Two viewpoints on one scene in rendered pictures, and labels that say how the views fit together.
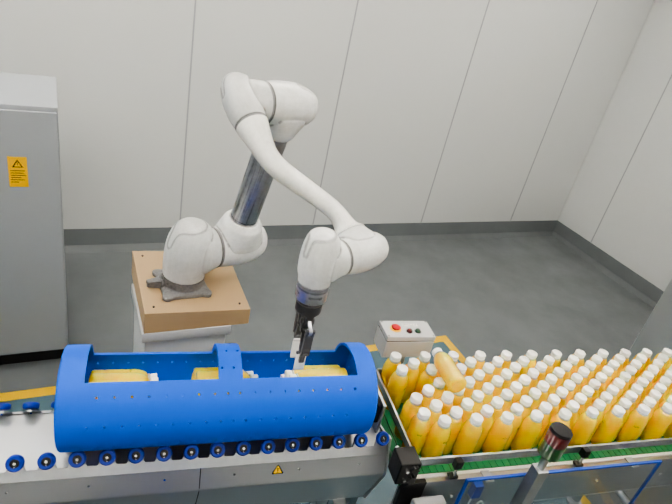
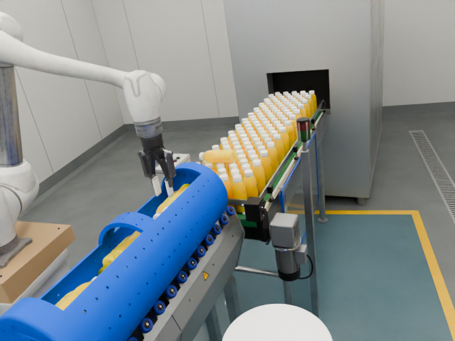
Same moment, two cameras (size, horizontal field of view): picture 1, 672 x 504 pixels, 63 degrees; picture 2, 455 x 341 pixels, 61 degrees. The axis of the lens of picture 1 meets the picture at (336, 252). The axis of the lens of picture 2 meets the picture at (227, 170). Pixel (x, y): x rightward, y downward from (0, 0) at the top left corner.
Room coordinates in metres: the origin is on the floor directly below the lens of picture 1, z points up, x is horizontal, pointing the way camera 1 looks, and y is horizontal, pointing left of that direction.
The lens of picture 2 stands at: (0.17, 0.72, 1.84)
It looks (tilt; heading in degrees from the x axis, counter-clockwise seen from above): 24 degrees down; 318
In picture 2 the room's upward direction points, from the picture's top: 9 degrees counter-clockwise
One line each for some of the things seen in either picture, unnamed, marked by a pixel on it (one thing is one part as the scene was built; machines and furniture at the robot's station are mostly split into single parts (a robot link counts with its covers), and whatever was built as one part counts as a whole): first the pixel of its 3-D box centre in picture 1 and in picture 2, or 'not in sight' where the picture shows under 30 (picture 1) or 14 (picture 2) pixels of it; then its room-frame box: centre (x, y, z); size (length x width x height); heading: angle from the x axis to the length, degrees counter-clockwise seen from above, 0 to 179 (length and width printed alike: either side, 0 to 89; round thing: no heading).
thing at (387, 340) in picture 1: (404, 338); (173, 170); (1.73, -0.33, 1.05); 0.20 x 0.10 x 0.10; 111
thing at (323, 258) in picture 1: (323, 256); (141, 94); (1.28, 0.03, 1.58); 0.13 x 0.11 x 0.16; 134
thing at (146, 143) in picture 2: (307, 311); (153, 147); (1.27, 0.04, 1.40); 0.08 x 0.07 x 0.09; 21
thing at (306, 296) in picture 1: (311, 290); (148, 126); (1.27, 0.04, 1.47); 0.09 x 0.09 x 0.06
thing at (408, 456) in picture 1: (403, 465); (254, 210); (1.22, -0.36, 0.95); 0.10 x 0.07 x 0.10; 21
